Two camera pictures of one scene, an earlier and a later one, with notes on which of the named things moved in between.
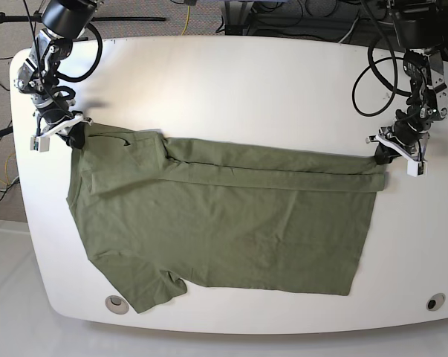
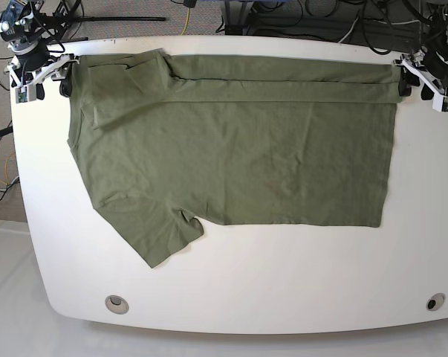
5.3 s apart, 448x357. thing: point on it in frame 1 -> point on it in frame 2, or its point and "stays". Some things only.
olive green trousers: (223, 216) -> (169, 143)
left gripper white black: (401, 138) -> (432, 67)
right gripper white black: (70, 126) -> (29, 67)
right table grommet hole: (435, 301) stays
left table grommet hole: (117, 304) stays
